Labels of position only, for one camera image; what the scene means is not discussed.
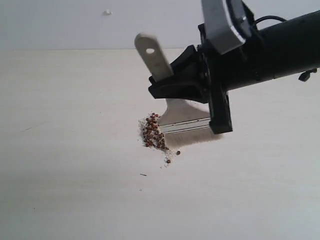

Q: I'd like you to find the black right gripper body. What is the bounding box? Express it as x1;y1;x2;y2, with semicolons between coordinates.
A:
194;23;233;135

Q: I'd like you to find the wooden paint brush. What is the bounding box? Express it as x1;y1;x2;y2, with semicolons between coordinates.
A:
134;32;224;149

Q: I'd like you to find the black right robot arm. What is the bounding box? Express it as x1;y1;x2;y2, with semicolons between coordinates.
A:
148;11;320;137

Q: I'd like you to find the pile of grains and pellets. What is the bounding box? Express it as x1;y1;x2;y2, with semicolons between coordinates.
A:
138;112;181;169

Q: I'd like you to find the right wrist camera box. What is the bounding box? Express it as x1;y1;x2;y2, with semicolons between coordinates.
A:
201;0;254;55

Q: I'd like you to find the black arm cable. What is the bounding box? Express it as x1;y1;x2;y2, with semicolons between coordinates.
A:
253;15;316;82

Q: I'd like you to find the small white wall hook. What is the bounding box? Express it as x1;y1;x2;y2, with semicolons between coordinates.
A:
102;9;113;16

